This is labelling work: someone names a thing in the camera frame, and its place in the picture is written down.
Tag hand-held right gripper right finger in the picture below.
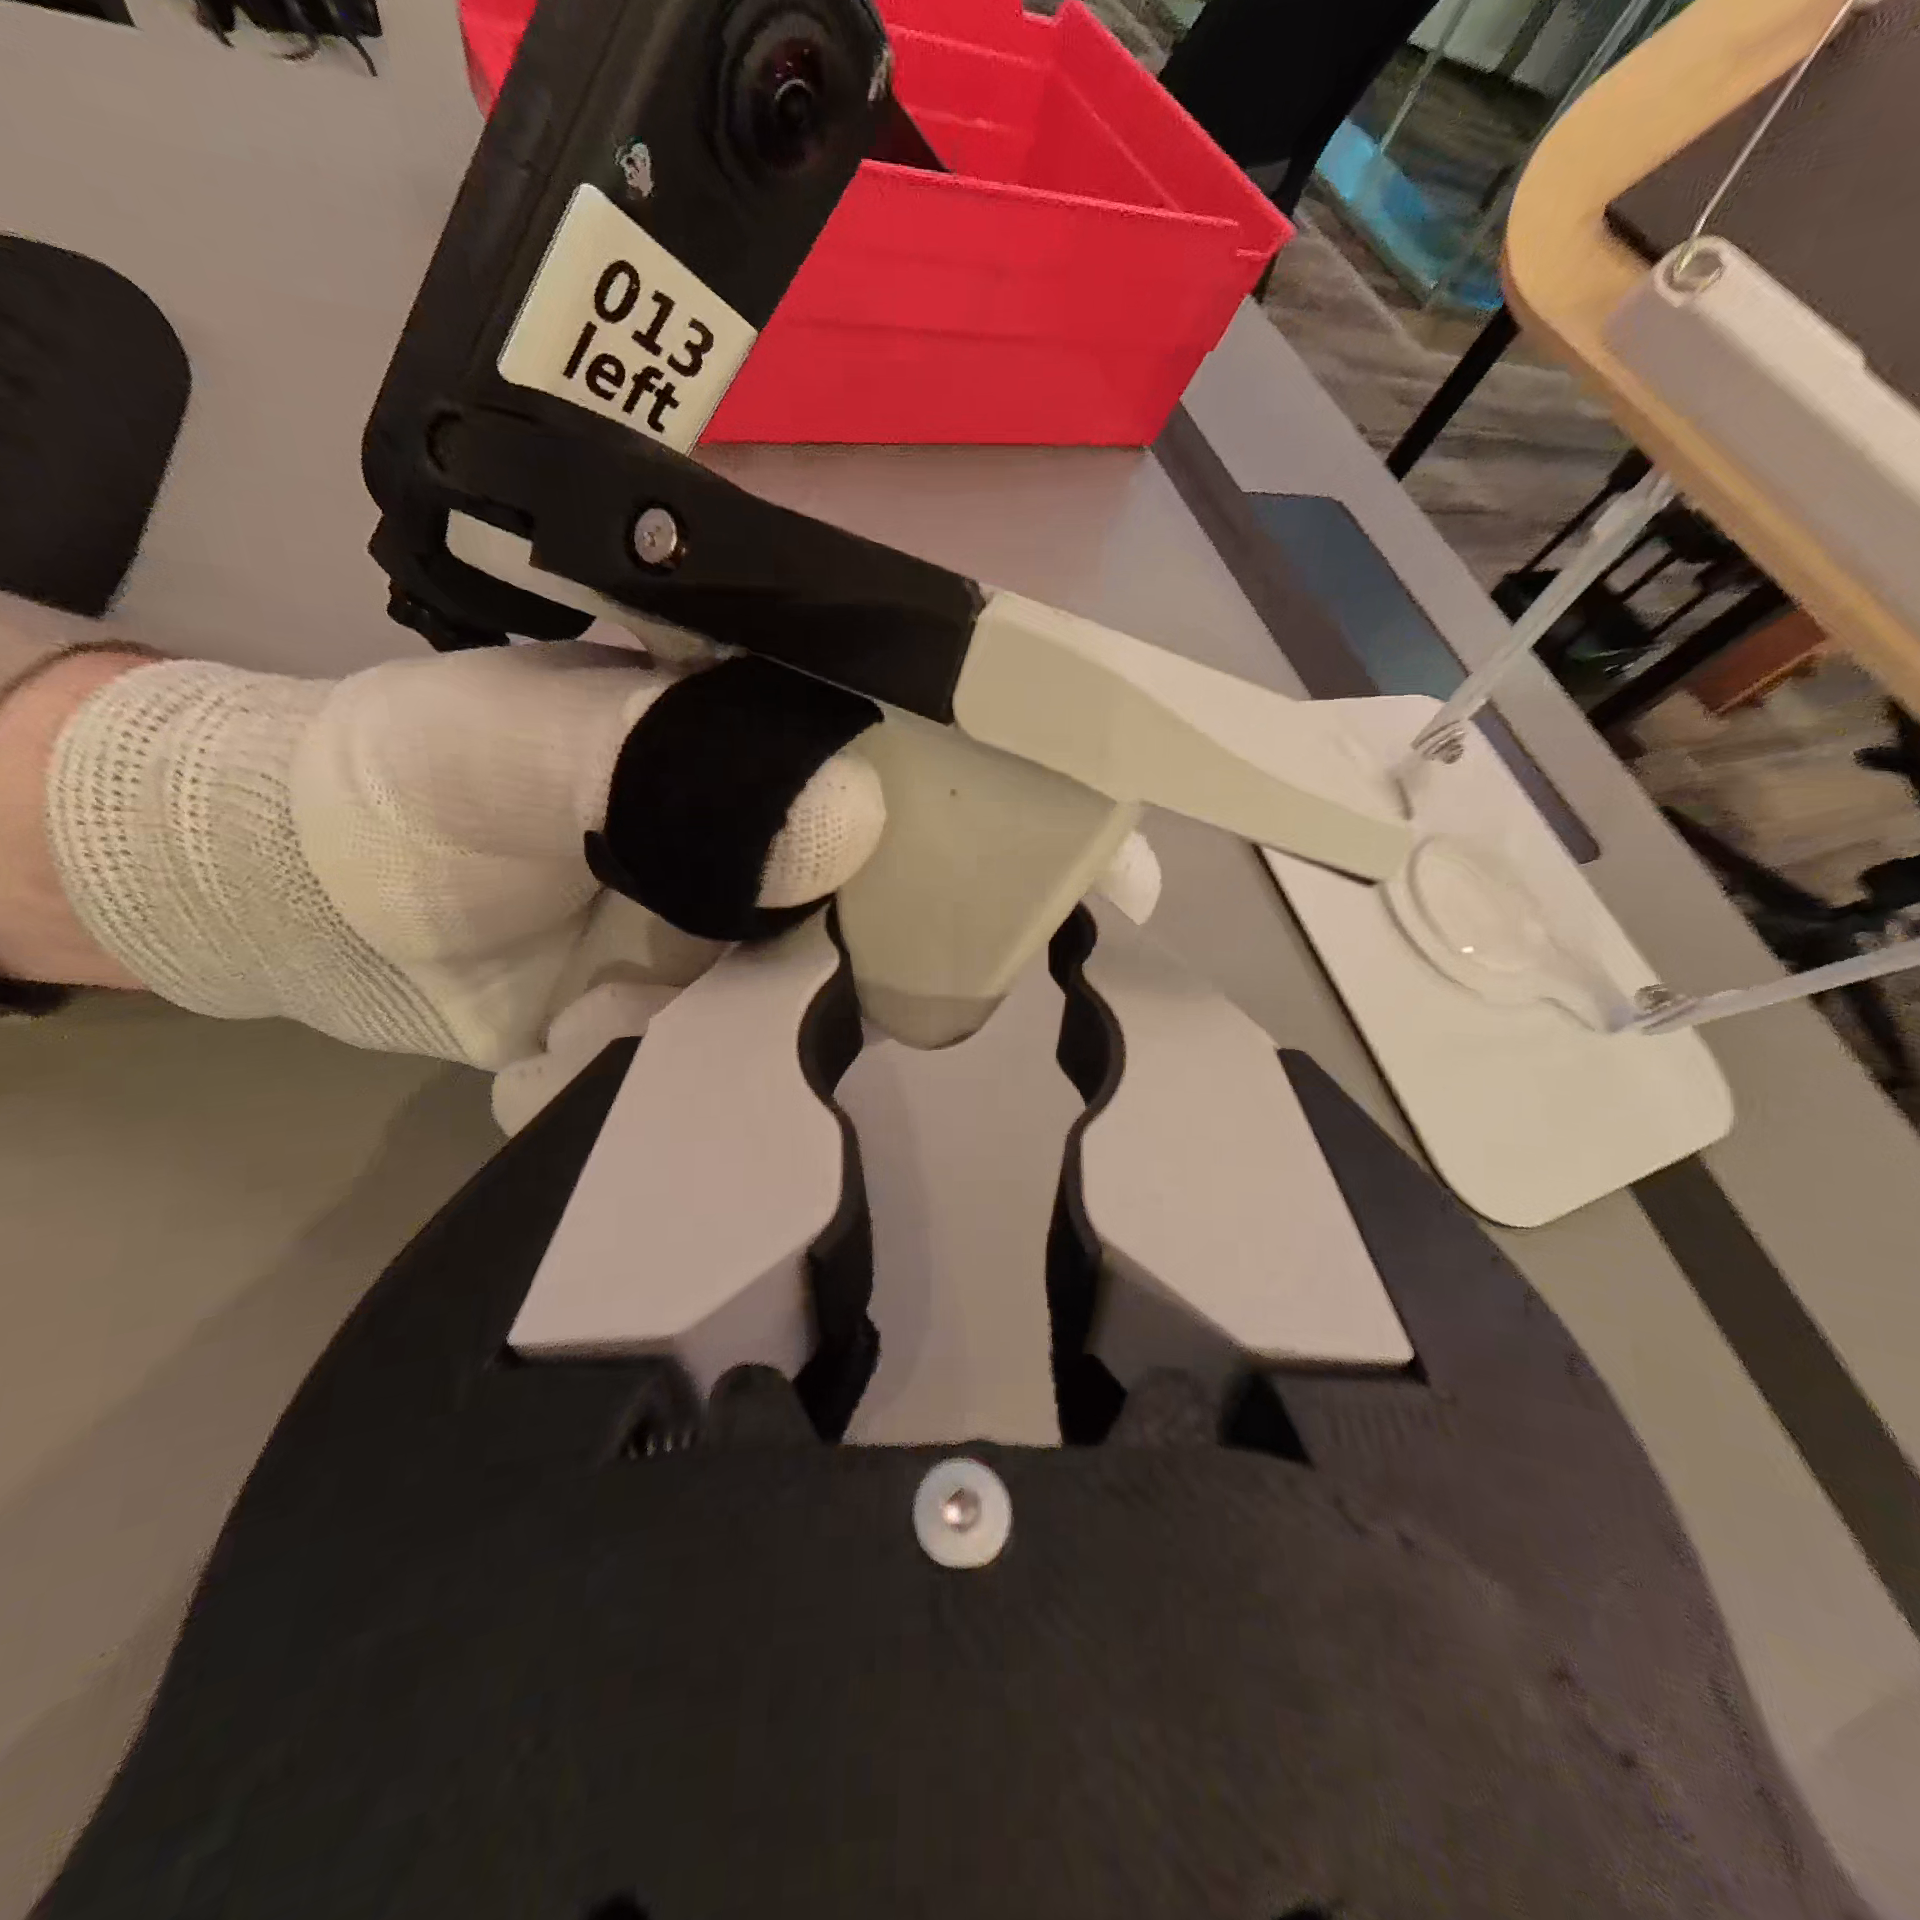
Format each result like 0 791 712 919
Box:
1048 906 1421 1449

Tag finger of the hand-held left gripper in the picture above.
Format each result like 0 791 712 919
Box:
950 590 1430 886

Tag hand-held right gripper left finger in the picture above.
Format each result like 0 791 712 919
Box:
508 910 885 1445

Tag red plastic bin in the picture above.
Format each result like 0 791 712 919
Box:
456 0 1296 453

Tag person's left forearm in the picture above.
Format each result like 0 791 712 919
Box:
0 592 167 1021

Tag person's left hand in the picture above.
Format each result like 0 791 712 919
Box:
46 655 1163 1136

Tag clear acrylic rod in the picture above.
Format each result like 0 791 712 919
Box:
1611 937 1920 1040
1391 461 1671 804

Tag black quilted pad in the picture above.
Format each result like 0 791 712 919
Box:
0 236 193 620

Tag black office chair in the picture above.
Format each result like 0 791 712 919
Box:
1160 0 1445 220

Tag wooden board with black panel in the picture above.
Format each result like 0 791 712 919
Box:
1499 0 1920 721

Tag dark table cable flap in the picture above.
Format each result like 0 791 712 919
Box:
1245 490 1605 865

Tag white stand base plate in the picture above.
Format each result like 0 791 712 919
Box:
1260 692 1737 1230

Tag black cable ties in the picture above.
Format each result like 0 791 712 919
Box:
192 0 379 73

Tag white bracket bar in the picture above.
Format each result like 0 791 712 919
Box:
1601 237 1920 518

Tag thin wire with white clip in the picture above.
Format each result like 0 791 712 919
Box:
1692 0 1857 279

